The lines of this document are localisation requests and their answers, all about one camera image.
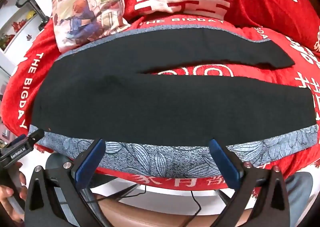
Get blue grey floral cloth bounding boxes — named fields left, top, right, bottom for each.
left=41, top=18, right=319, bottom=178

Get black pants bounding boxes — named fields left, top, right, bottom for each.
left=31, top=28, right=316, bottom=146

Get person's left hand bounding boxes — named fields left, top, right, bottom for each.
left=1, top=171, right=28, bottom=226

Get white shelf cabinet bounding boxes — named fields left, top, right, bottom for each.
left=1, top=0, right=41, bottom=95

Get anime print pillow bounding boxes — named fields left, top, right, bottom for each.
left=52, top=0, right=130, bottom=53

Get red pillow white characters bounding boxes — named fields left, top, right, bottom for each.
left=225, top=0, right=319, bottom=55

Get black cable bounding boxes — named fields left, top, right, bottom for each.
left=82, top=184, right=202, bottom=227

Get black handle vacuum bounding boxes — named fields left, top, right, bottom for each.
left=15, top=0, right=49, bottom=31

